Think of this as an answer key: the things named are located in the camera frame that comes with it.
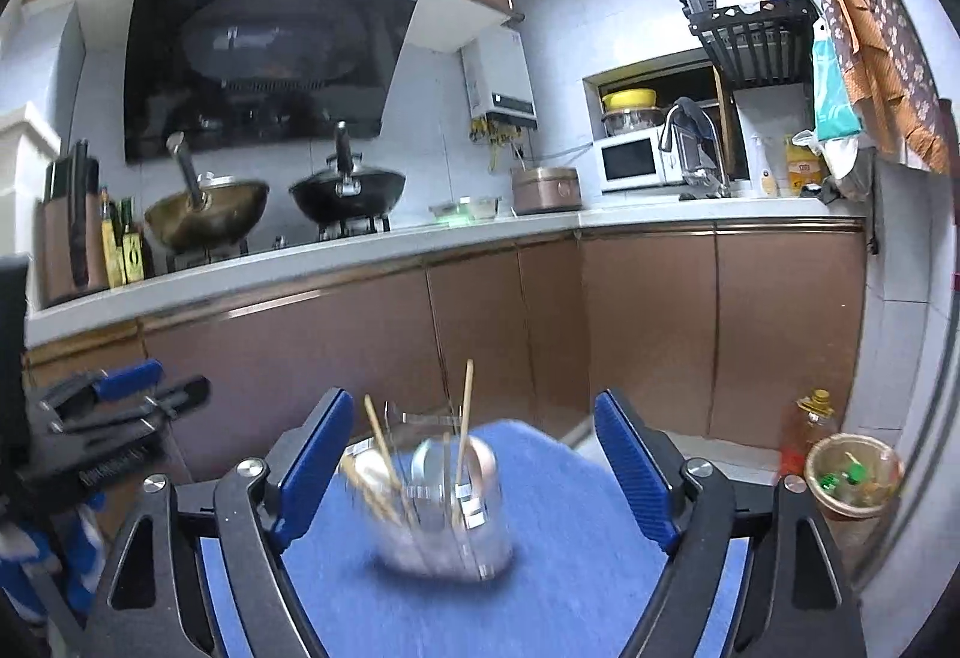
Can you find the clear acrylic utensil holder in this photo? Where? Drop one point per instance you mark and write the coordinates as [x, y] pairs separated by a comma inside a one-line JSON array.
[[480, 542]]

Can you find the chrome kitchen faucet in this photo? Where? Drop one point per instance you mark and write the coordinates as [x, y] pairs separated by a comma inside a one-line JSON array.
[[697, 125]]

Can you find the glass container green lid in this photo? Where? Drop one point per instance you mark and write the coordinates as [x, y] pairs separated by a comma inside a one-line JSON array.
[[465, 211]]

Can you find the copper rice cooker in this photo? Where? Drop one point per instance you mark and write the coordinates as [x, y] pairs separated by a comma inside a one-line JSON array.
[[547, 193]]

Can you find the white plastic bag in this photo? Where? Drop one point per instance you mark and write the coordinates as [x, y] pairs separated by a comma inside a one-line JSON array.
[[844, 159]]

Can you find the person's left hand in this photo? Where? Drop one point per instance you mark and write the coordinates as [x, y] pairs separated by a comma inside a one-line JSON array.
[[45, 553]]

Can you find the yellow package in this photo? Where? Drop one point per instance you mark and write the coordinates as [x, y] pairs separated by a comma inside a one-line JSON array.
[[802, 166]]

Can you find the knife block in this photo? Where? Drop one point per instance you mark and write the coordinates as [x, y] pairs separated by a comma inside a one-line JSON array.
[[71, 230]]

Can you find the gas stove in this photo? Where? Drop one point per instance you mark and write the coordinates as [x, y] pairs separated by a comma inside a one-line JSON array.
[[277, 245]]

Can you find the brass wok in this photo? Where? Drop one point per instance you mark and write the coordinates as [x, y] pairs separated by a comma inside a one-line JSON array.
[[210, 208]]

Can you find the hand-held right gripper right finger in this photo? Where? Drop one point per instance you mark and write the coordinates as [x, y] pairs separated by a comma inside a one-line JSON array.
[[637, 470]]

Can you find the large cooking oil bottle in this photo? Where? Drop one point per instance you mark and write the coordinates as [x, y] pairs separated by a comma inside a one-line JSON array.
[[802, 437]]

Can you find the teal hanging bag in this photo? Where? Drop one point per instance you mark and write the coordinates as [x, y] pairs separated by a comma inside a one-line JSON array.
[[832, 88]]

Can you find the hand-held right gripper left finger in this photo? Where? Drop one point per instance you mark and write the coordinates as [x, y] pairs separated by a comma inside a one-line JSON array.
[[315, 470]]

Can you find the white water heater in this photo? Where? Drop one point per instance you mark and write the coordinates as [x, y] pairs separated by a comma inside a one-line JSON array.
[[499, 76]]

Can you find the black wok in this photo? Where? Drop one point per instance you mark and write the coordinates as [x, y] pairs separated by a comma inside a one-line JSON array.
[[349, 189]]

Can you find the black range hood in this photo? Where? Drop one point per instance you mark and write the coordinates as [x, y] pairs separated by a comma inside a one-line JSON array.
[[262, 57]]

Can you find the brown base cabinets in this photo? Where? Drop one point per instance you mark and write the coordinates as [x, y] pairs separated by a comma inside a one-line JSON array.
[[337, 343]]

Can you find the white soap bottle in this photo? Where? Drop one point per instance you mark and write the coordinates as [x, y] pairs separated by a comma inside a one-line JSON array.
[[765, 174]]

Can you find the brown floral cloth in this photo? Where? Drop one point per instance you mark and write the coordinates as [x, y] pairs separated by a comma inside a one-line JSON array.
[[892, 27]]

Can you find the blue towel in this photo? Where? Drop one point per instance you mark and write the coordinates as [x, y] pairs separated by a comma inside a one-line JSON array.
[[562, 523]]

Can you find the yellow bowl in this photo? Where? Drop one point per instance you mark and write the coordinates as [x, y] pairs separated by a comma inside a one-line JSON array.
[[630, 100]]

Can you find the glass bowl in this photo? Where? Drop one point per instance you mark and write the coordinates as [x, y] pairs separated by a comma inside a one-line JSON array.
[[634, 121]]

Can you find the olive oil bottle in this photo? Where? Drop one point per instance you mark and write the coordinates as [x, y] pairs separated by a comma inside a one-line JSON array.
[[133, 249], [112, 249]]

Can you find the white microwave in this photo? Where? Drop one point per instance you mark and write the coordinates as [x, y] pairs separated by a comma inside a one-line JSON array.
[[630, 161]]

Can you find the tan trash bin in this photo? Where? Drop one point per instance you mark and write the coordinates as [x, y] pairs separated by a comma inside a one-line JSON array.
[[855, 478]]

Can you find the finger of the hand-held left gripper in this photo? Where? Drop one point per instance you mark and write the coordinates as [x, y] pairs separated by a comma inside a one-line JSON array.
[[127, 379], [176, 395]]

